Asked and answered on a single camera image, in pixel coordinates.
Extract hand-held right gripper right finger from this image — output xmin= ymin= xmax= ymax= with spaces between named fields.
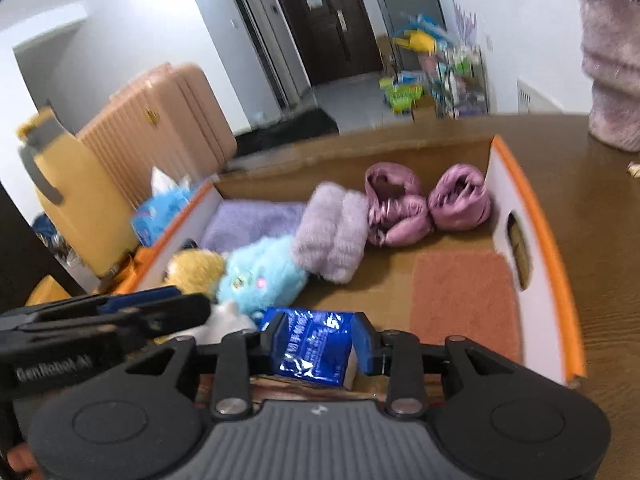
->
xmin=352 ymin=312 xmax=518 ymax=419

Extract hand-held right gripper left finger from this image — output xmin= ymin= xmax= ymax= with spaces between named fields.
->
xmin=125 ymin=316 xmax=287 ymax=420

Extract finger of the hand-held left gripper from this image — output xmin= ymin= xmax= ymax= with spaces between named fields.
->
xmin=27 ymin=285 xmax=183 ymax=322
xmin=15 ymin=294 xmax=212 ymax=347

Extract white plush toy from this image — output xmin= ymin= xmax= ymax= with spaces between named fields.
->
xmin=155 ymin=300 xmax=258 ymax=346

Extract blue foil packet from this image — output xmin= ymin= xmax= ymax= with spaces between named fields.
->
xmin=263 ymin=307 xmax=358 ymax=390

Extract yellow plush toy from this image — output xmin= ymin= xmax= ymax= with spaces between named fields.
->
xmin=165 ymin=249 xmax=227 ymax=297

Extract orange-edged cardboard box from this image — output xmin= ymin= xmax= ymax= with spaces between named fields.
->
xmin=112 ymin=134 xmax=587 ymax=392

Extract blue plush toy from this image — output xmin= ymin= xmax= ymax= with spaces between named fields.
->
xmin=216 ymin=234 xmax=308 ymax=323

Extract rust-brown cloth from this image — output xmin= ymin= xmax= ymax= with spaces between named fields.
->
xmin=409 ymin=250 xmax=523 ymax=363

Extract lilac fluffy cloth roll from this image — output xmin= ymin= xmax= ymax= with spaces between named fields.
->
xmin=291 ymin=182 xmax=371 ymax=284

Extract person's left hand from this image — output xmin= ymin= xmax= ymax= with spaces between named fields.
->
xmin=4 ymin=442 xmax=37 ymax=473

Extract orange cloth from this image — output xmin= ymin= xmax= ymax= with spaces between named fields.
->
xmin=96 ymin=252 xmax=138 ymax=295

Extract blue tissue pack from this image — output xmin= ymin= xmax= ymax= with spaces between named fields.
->
xmin=131 ymin=167 xmax=194 ymax=247

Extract yellow thermos jug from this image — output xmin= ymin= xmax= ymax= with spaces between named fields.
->
xmin=15 ymin=106 xmax=141 ymax=278

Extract purple towel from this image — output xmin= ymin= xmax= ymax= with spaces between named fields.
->
xmin=200 ymin=200 xmax=307 ymax=253

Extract pink slipper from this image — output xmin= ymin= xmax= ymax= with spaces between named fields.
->
xmin=427 ymin=162 xmax=492 ymax=231
xmin=365 ymin=161 xmax=435 ymax=247

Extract pink suitcase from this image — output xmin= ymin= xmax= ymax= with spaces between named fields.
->
xmin=77 ymin=62 xmax=238 ymax=181

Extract dark doormat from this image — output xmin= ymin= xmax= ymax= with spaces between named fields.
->
xmin=234 ymin=109 xmax=341 ymax=158

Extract green packs on floor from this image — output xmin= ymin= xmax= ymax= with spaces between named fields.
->
xmin=378 ymin=71 xmax=426 ymax=114

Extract metal storage rack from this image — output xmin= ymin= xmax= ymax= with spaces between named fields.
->
xmin=417 ymin=45 xmax=491 ymax=120

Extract grey side door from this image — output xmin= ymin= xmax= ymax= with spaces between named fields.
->
xmin=225 ymin=0 xmax=301 ymax=111

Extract dark entrance door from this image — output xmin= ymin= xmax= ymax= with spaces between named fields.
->
xmin=270 ymin=0 xmax=383 ymax=87

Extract blue plastic bags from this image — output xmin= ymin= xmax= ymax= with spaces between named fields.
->
xmin=400 ymin=12 xmax=446 ymax=36

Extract pink fluffy bag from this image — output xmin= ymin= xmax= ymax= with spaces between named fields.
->
xmin=577 ymin=0 xmax=640 ymax=153

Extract purple wall decoration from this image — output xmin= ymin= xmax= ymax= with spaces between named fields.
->
xmin=450 ymin=0 xmax=478 ymax=46

